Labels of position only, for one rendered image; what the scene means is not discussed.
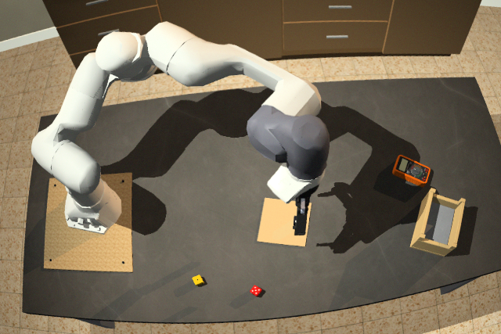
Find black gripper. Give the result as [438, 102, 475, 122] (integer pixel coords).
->
[293, 185, 319, 235]

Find tan flat mat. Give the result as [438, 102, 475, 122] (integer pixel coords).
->
[258, 198, 312, 246]

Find yellow die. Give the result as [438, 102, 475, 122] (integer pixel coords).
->
[193, 275, 204, 286]

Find wooden crate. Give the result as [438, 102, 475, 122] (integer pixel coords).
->
[411, 189, 466, 257]

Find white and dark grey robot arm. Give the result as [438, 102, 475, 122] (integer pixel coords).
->
[31, 22, 330, 235]

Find orange digital multimeter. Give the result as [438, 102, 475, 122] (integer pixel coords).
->
[392, 155, 431, 187]

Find red die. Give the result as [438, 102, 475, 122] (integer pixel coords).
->
[250, 286, 261, 296]

